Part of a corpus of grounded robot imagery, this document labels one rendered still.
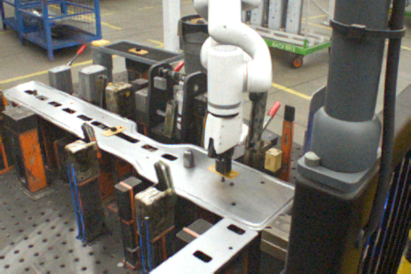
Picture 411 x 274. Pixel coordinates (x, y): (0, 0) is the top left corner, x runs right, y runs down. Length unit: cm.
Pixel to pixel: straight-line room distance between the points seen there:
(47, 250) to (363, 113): 138
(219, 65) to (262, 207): 37
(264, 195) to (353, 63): 99
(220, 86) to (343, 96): 87
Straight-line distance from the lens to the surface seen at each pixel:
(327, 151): 19
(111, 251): 146
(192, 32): 437
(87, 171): 137
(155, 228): 111
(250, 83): 105
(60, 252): 149
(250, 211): 110
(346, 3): 17
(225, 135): 110
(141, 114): 161
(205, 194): 115
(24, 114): 166
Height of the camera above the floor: 165
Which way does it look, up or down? 25 degrees down
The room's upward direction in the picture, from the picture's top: straight up
